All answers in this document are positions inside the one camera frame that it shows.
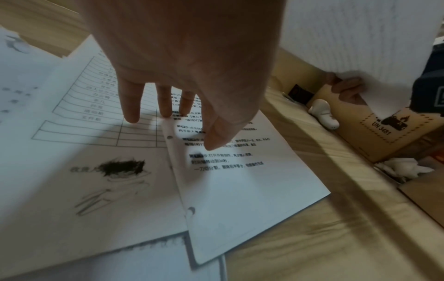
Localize dark brown small packet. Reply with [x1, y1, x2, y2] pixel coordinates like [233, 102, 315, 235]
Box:
[289, 84, 315, 106]

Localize person's right hand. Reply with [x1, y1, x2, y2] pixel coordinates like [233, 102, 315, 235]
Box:
[325, 71, 367, 106]

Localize brown cardboard box with label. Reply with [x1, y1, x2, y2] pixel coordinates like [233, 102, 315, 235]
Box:
[307, 82, 444, 163]

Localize white sheet with printed text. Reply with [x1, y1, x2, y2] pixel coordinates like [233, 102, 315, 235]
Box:
[160, 87, 332, 267]

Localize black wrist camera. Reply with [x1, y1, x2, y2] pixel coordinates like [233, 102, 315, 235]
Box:
[409, 41, 444, 117]

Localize white paper sheet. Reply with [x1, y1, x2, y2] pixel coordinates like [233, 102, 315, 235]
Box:
[0, 237, 228, 281]
[280, 0, 444, 119]

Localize small white plastic object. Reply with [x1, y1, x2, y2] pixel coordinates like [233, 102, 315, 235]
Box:
[308, 99, 340, 131]

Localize plain brown cardboard flap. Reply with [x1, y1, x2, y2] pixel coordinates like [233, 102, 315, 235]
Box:
[397, 170, 444, 229]

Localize crumpled white tissue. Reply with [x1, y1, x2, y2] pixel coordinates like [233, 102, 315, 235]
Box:
[374, 157, 435, 185]

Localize white sheet with printed table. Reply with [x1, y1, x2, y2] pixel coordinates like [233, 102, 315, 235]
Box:
[0, 34, 190, 275]

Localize white sheet with handwriting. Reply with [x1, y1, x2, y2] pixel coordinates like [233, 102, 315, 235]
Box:
[0, 26, 68, 138]

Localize person's left hand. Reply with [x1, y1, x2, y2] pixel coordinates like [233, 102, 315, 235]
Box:
[74, 0, 289, 152]

